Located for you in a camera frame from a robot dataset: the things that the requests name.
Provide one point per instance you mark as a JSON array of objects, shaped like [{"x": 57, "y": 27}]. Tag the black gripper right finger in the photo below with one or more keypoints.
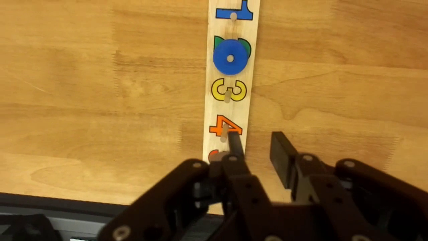
[{"x": 291, "y": 167}]

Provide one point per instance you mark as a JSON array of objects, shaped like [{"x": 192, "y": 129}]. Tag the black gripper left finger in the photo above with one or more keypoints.
[{"x": 233, "y": 164}]

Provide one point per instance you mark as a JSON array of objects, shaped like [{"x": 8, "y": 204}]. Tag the wooden number peg board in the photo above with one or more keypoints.
[{"x": 231, "y": 56}]

